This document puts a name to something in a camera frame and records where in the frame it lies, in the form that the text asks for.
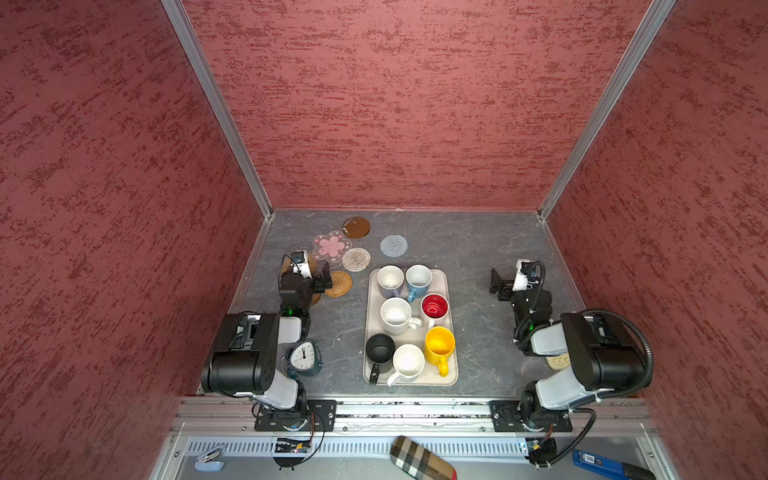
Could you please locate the brown wicker round coaster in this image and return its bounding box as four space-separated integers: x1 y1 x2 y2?
325 271 353 298

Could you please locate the teal alarm clock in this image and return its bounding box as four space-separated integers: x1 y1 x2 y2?
285 340 323 379

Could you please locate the black mug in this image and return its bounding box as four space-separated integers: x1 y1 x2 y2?
365 333 396 385

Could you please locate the brown glossy round coaster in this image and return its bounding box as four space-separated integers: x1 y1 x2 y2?
342 216 371 239

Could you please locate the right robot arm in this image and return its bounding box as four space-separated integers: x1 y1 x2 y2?
489 260 654 431

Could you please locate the small stapler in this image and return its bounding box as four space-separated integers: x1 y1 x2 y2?
194 446 225 473

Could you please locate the white mug centre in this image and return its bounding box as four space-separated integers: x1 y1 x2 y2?
380 298 422 336

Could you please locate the beige serving tray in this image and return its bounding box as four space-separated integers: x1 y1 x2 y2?
362 268 459 387

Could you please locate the white mug purple outside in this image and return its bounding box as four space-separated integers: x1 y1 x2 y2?
376 265 405 299

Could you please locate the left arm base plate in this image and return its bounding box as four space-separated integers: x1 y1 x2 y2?
254 399 338 434

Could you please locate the blue mug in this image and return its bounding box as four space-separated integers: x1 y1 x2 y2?
405 265 433 302

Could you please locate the blue handled tool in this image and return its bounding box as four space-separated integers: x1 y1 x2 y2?
573 450 656 480

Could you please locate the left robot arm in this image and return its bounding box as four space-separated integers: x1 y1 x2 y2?
200 263 333 421

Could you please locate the pink flower coaster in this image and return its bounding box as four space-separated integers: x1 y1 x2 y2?
311 230 352 264

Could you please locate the cream calculator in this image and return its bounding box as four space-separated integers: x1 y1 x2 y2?
546 353 571 371

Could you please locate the grey round coaster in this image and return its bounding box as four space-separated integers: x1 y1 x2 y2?
380 234 408 258

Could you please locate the yellow mug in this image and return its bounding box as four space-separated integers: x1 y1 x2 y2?
424 326 456 377

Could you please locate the red mug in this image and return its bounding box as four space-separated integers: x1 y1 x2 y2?
420 293 450 328

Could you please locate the white mug front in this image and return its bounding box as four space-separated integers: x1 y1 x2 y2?
386 344 426 387

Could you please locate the plaid glasses case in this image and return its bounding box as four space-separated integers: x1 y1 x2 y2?
390 436 458 480

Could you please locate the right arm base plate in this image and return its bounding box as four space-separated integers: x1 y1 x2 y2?
488 400 573 434

